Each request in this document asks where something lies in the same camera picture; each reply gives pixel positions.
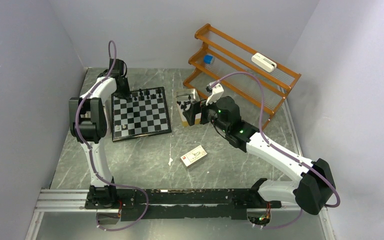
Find aluminium rail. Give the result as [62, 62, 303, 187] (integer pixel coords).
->
[34, 188, 327, 213]

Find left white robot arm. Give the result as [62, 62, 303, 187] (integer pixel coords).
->
[68, 58, 131, 208]

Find white device on rack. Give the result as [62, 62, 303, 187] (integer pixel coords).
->
[251, 52, 277, 73]

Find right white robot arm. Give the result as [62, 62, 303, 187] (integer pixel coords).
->
[181, 96, 340, 215]

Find black rook corner board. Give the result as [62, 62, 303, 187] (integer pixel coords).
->
[157, 88, 162, 98]

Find black mounting base plate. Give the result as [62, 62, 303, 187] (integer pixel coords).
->
[84, 187, 282, 222]

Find blue block on rack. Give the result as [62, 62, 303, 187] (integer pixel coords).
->
[202, 54, 215, 65]

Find tin box black pieces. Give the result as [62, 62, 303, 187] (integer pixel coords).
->
[175, 88, 201, 127]

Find black white chessboard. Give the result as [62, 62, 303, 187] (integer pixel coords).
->
[111, 86, 172, 142]

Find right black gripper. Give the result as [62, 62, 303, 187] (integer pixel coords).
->
[182, 93, 229, 134]

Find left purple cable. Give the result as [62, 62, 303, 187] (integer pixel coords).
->
[74, 40, 150, 232]

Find white red card box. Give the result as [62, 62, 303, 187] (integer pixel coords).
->
[180, 145, 208, 167]

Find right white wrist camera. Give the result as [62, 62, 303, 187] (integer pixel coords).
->
[205, 83, 224, 106]

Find orange wooden rack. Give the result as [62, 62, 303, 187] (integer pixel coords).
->
[183, 23, 302, 128]

